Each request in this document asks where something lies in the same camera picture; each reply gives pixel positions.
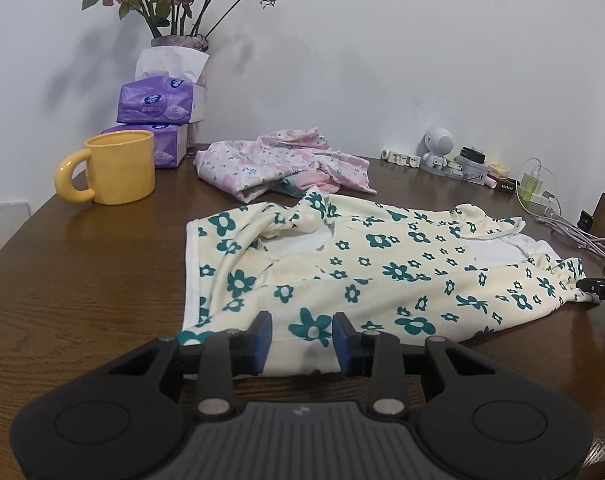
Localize cream green-flowered garment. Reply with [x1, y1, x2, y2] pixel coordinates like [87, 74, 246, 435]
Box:
[181, 185, 601, 378]

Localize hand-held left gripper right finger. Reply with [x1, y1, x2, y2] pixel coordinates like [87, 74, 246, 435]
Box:
[333, 311, 498, 418]

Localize white power strip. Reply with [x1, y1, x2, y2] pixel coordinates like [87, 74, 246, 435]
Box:
[515, 192, 558, 211]

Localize yellow mug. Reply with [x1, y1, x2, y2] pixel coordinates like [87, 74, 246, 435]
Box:
[55, 130, 156, 206]

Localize white cable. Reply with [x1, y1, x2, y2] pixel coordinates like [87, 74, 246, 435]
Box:
[515, 157, 563, 221]

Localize open purple tissue pack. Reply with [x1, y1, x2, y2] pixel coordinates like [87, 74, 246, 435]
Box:
[116, 46, 209, 126]

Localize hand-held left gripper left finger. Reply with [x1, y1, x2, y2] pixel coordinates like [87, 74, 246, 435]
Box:
[106, 311, 273, 418]

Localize sealed purple tissue pack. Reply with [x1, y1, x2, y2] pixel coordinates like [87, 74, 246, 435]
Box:
[101, 122, 188, 170]

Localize purple cable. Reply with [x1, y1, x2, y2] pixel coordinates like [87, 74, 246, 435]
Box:
[535, 212, 605, 261]

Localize white robot-shaped speaker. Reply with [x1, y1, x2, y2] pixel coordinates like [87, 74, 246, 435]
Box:
[421, 126, 456, 175]

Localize pink floral garment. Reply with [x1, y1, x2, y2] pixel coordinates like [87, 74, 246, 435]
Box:
[192, 127, 378, 205]

